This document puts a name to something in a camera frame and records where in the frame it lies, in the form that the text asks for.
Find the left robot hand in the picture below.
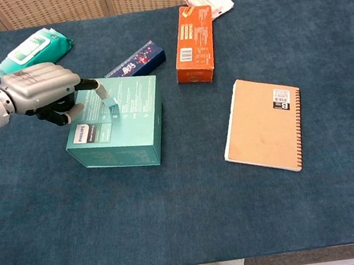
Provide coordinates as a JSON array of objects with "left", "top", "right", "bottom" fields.
[{"left": 0, "top": 54, "right": 114, "bottom": 134}]

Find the small light blue block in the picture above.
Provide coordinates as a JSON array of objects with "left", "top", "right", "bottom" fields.
[{"left": 104, "top": 96, "right": 122, "bottom": 120}]

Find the dark blue long box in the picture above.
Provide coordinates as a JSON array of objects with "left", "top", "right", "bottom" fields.
[{"left": 100, "top": 38, "right": 168, "bottom": 81}]

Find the teal Philips box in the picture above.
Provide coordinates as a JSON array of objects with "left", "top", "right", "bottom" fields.
[{"left": 57, "top": 69, "right": 171, "bottom": 178}]

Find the orange rectangular carton box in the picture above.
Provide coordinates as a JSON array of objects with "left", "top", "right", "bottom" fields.
[{"left": 167, "top": 2, "right": 223, "bottom": 88}]

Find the green wet wipes pack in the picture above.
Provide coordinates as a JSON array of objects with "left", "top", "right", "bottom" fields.
[{"left": 0, "top": 24, "right": 77, "bottom": 78}]

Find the dark blue table cloth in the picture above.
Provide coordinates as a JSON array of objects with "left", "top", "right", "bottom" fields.
[{"left": 0, "top": 0, "right": 354, "bottom": 265}]

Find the brown spiral notebook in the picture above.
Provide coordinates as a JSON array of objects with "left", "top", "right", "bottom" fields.
[{"left": 214, "top": 71, "right": 311, "bottom": 181}]

